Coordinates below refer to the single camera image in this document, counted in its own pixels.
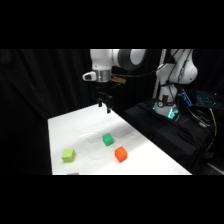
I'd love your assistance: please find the black robot stand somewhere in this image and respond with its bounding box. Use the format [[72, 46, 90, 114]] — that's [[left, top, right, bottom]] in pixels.
[[122, 99, 216, 176]]

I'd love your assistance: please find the blue backlit keyboard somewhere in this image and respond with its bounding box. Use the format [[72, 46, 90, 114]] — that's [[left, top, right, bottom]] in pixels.
[[195, 89, 222, 108]]

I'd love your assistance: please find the dark green block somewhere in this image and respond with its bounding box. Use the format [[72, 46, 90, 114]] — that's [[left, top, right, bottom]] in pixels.
[[101, 132, 115, 147]]

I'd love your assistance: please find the yellow cable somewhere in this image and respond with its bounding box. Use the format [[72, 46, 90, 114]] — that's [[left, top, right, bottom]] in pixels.
[[208, 107, 219, 138]]

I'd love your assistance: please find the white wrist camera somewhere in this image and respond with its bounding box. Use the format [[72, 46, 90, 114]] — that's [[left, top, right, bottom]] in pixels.
[[82, 70, 98, 82]]

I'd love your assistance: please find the lime green block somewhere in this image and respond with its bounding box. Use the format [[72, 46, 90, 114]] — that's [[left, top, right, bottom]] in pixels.
[[60, 147, 77, 164]]

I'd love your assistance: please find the red block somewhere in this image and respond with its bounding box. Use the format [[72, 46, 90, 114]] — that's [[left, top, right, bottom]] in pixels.
[[114, 145, 129, 164]]

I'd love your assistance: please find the black curtain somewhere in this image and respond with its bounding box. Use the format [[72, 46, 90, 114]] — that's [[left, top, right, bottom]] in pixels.
[[0, 49, 224, 176]]

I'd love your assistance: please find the yellow-brown wrist connector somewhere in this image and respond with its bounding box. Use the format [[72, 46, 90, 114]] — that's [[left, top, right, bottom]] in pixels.
[[111, 74, 128, 85]]

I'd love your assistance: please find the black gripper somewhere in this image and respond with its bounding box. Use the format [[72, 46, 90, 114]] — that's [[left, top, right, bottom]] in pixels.
[[95, 81, 113, 115]]

